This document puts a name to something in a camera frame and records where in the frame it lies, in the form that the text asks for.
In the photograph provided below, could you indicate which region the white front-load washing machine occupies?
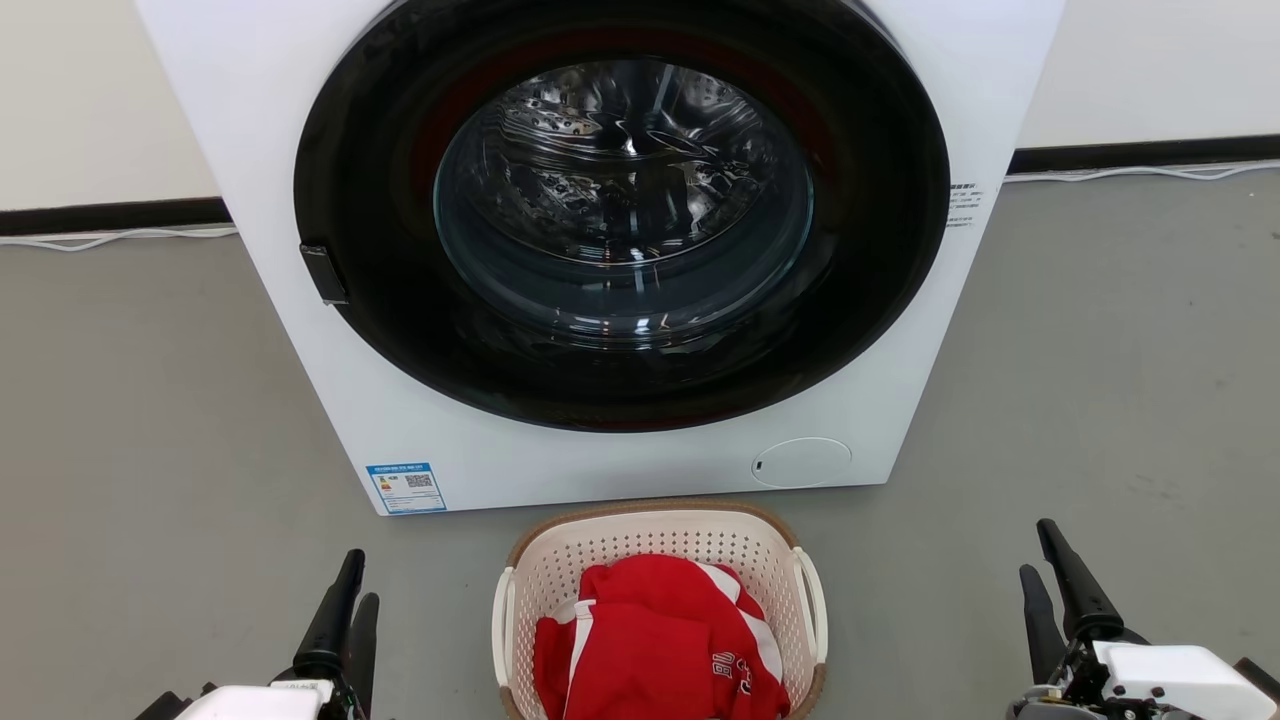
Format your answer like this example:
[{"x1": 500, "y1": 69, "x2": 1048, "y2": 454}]
[{"x1": 135, "y1": 0, "x2": 1067, "y2": 518}]

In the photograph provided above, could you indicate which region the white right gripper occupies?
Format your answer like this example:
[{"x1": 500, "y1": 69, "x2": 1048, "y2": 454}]
[{"x1": 1008, "y1": 518, "x2": 1280, "y2": 720}]

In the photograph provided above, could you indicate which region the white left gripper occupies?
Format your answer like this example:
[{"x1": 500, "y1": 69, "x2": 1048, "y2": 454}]
[{"x1": 135, "y1": 549, "x2": 381, "y2": 720}]

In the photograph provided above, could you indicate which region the round white filter cover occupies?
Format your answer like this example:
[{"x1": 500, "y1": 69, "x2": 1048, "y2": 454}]
[{"x1": 751, "y1": 437, "x2": 854, "y2": 490}]

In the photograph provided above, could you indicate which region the round black washing machine door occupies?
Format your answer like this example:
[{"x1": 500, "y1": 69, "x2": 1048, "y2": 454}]
[{"x1": 293, "y1": 0, "x2": 952, "y2": 434}]

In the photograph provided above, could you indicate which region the cream perforated plastic laundry basket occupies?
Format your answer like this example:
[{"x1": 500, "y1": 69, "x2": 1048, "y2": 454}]
[{"x1": 491, "y1": 499, "x2": 830, "y2": 720}]

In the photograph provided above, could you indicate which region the white cable along wall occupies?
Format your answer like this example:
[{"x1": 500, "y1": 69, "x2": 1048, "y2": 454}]
[
  {"x1": 1004, "y1": 159, "x2": 1280, "y2": 184},
  {"x1": 0, "y1": 226, "x2": 239, "y2": 252}
]

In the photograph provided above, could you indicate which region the blue energy label sticker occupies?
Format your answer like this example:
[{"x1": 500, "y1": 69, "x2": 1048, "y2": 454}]
[{"x1": 365, "y1": 461, "x2": 448, "y2": 516}]

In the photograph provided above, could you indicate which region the red and white garment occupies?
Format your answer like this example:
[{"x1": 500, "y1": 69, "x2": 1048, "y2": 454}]
[{"x1": 533, "y1": 554, "x2": 792, "y2": 720}]

